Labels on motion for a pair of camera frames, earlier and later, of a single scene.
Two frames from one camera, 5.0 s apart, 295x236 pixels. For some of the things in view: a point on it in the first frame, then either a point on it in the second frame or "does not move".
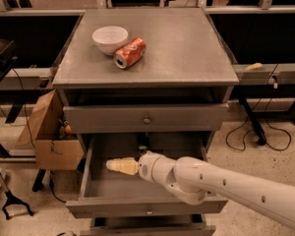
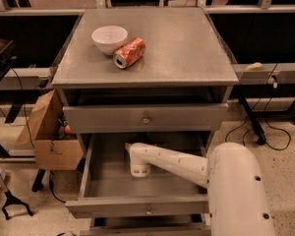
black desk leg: [262, 140] does not move
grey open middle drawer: [107, 194] does not move
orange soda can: [130, 53] does not move
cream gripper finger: [127, 165] to [128, 146]
